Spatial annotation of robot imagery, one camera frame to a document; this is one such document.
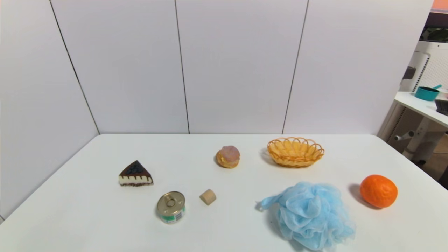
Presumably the blue mesh bath sponge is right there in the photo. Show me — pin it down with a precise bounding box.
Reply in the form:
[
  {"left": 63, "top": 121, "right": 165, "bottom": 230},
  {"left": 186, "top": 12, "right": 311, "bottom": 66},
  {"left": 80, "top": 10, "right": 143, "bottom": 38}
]
[{"left": 258, "top": 181, "right": 356, "bottom": 251}]

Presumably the green labelled tin can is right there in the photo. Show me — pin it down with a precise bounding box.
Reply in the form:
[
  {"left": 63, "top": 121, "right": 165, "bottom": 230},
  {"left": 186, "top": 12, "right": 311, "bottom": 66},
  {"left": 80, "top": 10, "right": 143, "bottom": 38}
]
[{"left": 156, "top": 191, "right": 186, "bottom": 224}]

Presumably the orange fruit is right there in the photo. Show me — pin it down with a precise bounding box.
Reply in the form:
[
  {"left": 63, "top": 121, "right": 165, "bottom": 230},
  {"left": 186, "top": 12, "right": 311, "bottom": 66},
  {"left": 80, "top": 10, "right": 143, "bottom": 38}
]
[{"left": 359, "top": 174, "right": 398, "bottom": 209}]

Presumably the yellow woven basket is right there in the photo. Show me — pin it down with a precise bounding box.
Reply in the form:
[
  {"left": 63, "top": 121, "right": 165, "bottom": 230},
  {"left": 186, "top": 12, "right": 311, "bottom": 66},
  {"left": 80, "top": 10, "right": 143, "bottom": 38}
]
[{"left": 267, "top": 137, "right": 325, "bottom": 168}]

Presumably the pink topped cream puff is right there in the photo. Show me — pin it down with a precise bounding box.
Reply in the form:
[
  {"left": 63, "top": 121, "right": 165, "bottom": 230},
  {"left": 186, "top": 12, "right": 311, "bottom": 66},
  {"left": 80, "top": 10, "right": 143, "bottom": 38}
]
[{"left": 216, "top": 145, "right": 241, "bottom": 169}]

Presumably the small beige wooden block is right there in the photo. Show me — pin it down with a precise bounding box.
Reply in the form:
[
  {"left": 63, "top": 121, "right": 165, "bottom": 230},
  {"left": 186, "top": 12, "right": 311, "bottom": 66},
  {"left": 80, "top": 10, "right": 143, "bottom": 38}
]
[{"left": 199, "top": 189, "right": 217, "bottom": 206}]

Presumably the white side table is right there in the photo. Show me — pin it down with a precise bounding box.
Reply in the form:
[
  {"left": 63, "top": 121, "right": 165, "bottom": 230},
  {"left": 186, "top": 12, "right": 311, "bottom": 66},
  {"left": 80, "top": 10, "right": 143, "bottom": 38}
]
[{"left": 394, "top": 91, "right": 448, "bottom": 163}]

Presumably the chocolate blueberry cake slice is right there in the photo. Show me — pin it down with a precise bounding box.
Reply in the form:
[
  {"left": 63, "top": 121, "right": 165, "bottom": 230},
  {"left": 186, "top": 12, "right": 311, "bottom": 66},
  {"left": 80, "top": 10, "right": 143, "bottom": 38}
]
[{"left": 118, "top": 160, "right": 154, "bottom": 187}]

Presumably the white perforated appliance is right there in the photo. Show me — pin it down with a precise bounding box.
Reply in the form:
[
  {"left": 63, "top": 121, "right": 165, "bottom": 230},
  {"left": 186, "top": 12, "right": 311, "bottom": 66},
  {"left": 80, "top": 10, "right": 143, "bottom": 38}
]
[{"left": 379, "top": 41, "right": 448, "bottom": 142}]

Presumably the teal pot with handle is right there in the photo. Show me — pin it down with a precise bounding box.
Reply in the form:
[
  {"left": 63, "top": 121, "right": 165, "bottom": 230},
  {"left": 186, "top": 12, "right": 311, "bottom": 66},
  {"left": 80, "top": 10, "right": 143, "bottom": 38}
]
[{"left": 415, "top": 84, "right": 442, "bottom": 102}]

